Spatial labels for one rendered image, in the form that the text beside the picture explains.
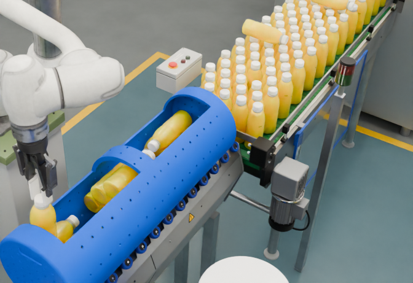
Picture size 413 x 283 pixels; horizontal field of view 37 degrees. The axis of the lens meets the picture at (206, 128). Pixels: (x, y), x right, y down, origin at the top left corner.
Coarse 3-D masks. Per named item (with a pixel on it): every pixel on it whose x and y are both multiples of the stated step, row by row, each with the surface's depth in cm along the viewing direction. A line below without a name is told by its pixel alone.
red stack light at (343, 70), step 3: (339, 63) 233; (339, 66) 234; (342, 66) 232; (345, 66) 231; (351, 66) 232; (354, 66) 232; (339, 69) 234; (342, 69) 233; (345, 69) 232; (348, 69) 232; (351, 69) 232; (354, 69) 234; (339, 72) 235; (342, 72) 233; (345, 72) 233; (348, 72) 233; (351, 72) 233; (345, 75) 233; (348, 75) 234
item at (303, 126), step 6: (366, 54) 301; (360, 60) 293; (360, 78) 310; (330, 96) 267; (324, 102) 264; (354, 102) 319; (318, 108) 260; (300, 126) 254; (306, 126) 251; (300, 132) 247; (294, 138) 256; (294, 144) 257; (336, 144) 320; (294, 150) 251; (294, 156) 253; (306, 186) 294
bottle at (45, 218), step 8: (32, 208) 167; (40, 208) 165; (48, 208) 166; (32, 216) 166; (40, 216) 165; (48, 216) 166; (32, 224) 167; (40, 224) 166; (48, 224) 167; (56, 224) 172; (56, 232) 172
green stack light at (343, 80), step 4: (336, 76) 237; (340, 76) 235; (344, 76) 234; (348, 76) 234; (352, 76) 235; (336, 80) 238; (340, 80) 236; (344, 80) 235; (348, 80) 235; (340, 84) 237; (344, 84) 236; (348, 84) 237
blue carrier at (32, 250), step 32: (192, 96) 214; (192, 128) 203; (224, 128) 213; (96, 160) 194; (128, 160) 186; (160, 160) 190; (192, 160) 199; (128, 192) 179; (160, 192) 187; (96, 224) 169; (128, 224) 176; (0, 256) 172; (32, 256) 162; (64, 256) 160; (96, 256) 167
